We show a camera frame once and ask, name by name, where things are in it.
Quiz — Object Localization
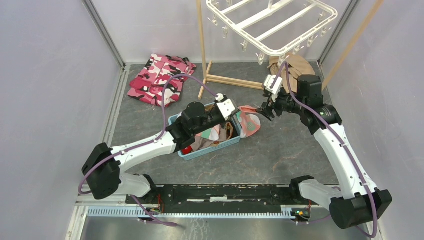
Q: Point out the pink camouflage cloth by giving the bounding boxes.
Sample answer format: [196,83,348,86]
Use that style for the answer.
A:
[127,53,197,107]

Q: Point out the pink sock green patches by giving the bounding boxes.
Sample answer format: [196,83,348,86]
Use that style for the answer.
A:
[236,105,261,139]

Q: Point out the red sock white stars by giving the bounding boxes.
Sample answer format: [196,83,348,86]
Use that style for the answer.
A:
[181,145,193,155]

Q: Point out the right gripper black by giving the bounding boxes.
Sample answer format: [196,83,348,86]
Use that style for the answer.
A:
[255,86,306,122]

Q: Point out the brown beige socks pile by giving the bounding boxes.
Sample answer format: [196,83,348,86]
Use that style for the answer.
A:
[190,121,234,152]

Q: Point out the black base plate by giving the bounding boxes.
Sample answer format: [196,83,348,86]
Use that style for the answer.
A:
[125,184,322,215]

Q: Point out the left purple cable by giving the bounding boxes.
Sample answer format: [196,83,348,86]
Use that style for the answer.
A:
[77,73,221,196]

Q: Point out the white clip hanger frame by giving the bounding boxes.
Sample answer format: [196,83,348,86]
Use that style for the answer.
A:
[205,0,339,65]

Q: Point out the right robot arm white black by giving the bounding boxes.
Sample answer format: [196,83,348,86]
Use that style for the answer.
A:
[257,75,393,229]

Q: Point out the beige cloth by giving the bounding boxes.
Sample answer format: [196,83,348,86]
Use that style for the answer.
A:
[267,53,316,93]

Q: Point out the blue plastic basket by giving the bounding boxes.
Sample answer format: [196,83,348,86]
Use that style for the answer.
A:
[177,115,242,161]

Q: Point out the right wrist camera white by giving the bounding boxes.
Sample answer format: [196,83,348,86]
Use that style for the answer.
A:
[262,75,283,103]

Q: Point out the wooden hanger stand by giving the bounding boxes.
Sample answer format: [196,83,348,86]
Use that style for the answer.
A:
[196,0,383,90]

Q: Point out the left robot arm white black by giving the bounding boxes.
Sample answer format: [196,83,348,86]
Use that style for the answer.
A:
[78,99,237,204]

